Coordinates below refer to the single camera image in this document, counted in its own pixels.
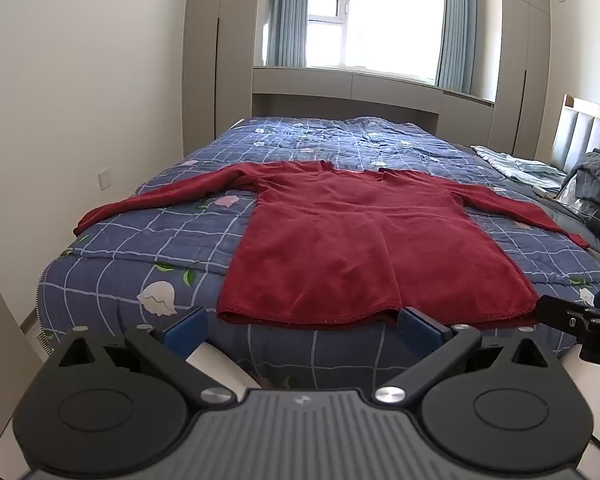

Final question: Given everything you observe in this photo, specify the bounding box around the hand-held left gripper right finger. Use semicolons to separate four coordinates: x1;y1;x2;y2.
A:
372;306;554;407

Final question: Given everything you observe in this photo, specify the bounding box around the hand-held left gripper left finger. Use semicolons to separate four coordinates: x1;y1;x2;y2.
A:
55;306;236;408

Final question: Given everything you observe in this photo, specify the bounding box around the red long-sleeve garment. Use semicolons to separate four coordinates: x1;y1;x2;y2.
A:
73;160;592;332

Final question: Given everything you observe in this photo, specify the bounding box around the clear plastic bag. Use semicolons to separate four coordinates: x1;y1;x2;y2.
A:
555;174;600;233

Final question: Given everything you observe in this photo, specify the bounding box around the light blue bedding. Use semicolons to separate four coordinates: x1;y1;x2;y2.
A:
470;144;569;197

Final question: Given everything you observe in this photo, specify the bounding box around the grey padded wooden headboard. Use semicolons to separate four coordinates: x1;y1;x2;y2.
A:
549;93;600;174

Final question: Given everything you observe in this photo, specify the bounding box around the blue plaid floral quilt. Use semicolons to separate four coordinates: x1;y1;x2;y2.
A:
35;116;600;392

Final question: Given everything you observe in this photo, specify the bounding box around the beige tall wardrobe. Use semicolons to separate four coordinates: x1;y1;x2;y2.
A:
182;0;277;162
487;0;554;162

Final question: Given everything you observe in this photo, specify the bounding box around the beige window seat cabinet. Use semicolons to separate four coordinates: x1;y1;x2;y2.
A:
251;64;496;147

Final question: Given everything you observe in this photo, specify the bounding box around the blue-grey curtain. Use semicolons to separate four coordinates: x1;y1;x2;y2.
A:
265;0;314;67
435;0;479;94

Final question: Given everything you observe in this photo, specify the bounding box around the window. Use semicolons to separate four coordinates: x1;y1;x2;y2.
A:
307;0;447;84

